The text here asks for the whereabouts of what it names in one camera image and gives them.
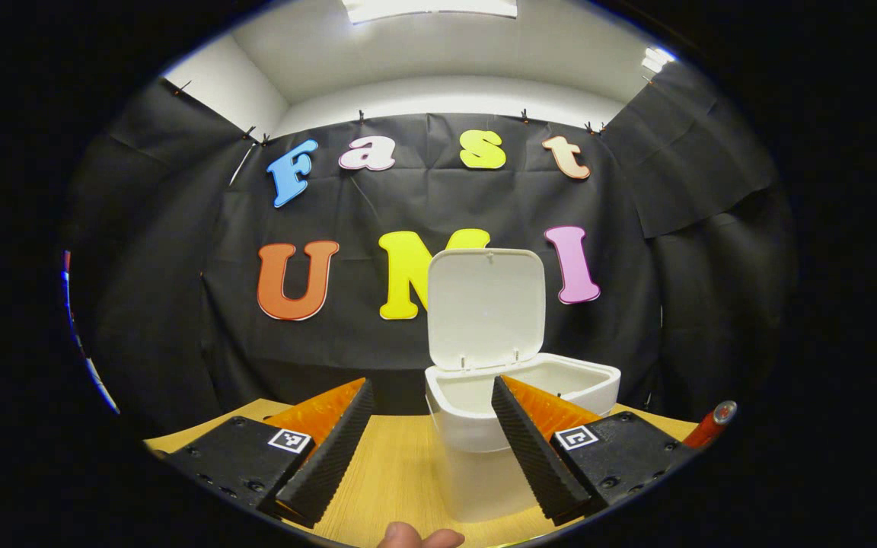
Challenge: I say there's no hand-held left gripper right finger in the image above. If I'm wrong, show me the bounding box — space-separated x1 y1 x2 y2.
491 374 698 527

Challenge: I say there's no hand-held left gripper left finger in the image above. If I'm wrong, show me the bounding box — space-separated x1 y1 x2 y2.
151 378 375 530

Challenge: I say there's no white desktop garbage bin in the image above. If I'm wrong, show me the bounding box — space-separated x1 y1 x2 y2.
424 247 622 524

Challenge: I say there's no red pop can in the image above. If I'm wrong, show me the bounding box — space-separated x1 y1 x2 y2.
682 400 738 450

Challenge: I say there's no wooden desktop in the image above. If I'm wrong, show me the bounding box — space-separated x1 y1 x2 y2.
142 397 702 548

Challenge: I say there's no black backdrop cloth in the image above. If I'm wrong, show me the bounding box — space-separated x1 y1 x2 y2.
65 61 797 438

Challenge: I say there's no large ceiling light panel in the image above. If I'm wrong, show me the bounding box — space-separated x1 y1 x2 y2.
342 0 519 24

